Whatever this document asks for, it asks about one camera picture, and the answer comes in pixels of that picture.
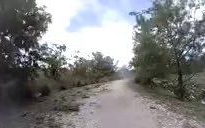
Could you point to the pale stony dirt path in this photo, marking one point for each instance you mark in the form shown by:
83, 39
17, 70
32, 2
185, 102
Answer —
120, 106

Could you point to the row of trees and bushes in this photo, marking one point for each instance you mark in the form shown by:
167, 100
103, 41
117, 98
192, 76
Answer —
20, 50
170, 46

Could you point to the dry grass verge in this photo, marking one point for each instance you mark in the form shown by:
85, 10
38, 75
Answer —
196, 103

